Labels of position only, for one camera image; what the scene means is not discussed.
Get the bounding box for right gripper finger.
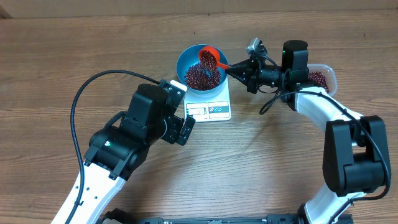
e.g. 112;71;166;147
225;60;252;77
231;74;251;87

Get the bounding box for red measuring scoop blue handle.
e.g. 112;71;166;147
198;45;230;70

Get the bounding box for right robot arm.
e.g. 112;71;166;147
225;39;391;223

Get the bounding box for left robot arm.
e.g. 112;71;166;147
53;80;195;223

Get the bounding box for white kitchen scale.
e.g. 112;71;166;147
183;78;231;123

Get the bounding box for red beans in bowl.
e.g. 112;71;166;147
184;50;221;91

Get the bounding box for blue bowl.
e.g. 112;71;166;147
176;44;228;89

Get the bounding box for clear plastic container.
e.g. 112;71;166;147
308;63;338;96

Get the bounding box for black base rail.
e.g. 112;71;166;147
96;208;305;224

